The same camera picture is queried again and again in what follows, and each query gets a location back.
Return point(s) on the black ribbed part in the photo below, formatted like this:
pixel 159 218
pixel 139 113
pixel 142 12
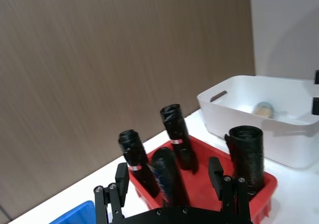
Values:
pixel 317 77

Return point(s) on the beige and blue tape roll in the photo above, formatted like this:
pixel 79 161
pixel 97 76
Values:
pixel 263 109

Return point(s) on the black block part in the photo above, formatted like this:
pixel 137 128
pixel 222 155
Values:
pixel 316 105

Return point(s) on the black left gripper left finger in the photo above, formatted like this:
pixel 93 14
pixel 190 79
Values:
pixel 121 184

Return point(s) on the red plastic bin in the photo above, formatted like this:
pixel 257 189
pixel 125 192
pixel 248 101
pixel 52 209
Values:
pixel 199 184

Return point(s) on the black bag roll, blue stripe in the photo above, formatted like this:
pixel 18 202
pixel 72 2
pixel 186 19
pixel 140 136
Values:
pixel 169 174

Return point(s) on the thick black bag roll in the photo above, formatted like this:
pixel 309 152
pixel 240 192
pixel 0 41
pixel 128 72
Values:
pixel 248 156

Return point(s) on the black bag roll, white label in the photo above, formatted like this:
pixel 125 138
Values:
pixel 139 159
pixel 177 129

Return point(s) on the blue plastic bin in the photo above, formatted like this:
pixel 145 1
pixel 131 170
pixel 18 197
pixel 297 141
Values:
pixel 77 214

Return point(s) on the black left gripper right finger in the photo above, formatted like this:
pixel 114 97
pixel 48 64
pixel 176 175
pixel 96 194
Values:
pixel 215 176

